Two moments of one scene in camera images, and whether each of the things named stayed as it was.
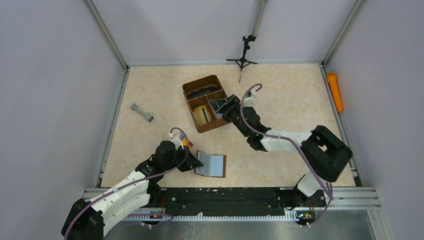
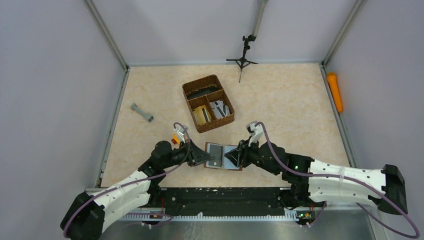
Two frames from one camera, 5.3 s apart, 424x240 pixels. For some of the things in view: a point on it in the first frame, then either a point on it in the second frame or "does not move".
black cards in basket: x=203 y=91 does not move
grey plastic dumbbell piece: x=149 y=117 does not move
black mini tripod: x=243 y=62 does not move
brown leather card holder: x=214 y=165 to x=220 y=161
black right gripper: x=232 y=102 to x=241 y=152
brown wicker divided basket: x=198 y=93 does not move
